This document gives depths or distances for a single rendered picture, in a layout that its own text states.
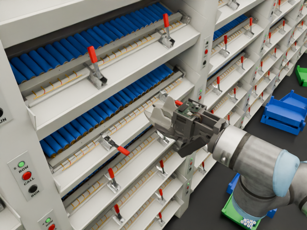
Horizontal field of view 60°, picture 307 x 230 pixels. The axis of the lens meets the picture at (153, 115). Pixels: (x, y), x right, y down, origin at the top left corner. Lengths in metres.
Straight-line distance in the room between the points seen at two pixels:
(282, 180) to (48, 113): 0.48
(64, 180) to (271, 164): 0.47
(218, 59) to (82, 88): 0.72
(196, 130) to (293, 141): 1.78
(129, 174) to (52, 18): 0.60
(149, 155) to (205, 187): 0.92
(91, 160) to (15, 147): 0.24
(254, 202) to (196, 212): 1.10
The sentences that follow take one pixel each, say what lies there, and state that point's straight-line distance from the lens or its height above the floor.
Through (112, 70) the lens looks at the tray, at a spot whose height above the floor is 1.16.
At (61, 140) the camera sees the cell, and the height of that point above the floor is 1.00.
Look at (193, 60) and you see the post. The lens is 0.97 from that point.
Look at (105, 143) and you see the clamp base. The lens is 0.74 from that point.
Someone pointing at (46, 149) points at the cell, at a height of 1.00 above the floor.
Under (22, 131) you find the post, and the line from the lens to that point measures 0.53.
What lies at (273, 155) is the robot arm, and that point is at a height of 1.08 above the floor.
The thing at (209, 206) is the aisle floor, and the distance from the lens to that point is 1.78.
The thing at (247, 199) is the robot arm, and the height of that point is 0.95.
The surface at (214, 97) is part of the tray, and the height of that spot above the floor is 0.75.
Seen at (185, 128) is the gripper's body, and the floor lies 1.07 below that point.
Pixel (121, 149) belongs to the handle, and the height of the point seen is 0.97.
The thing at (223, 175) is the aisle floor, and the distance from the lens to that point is 1.95.
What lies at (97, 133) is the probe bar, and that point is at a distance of 0.74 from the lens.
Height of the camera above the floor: 1.48
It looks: 39 degrees down
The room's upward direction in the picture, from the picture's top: straight up
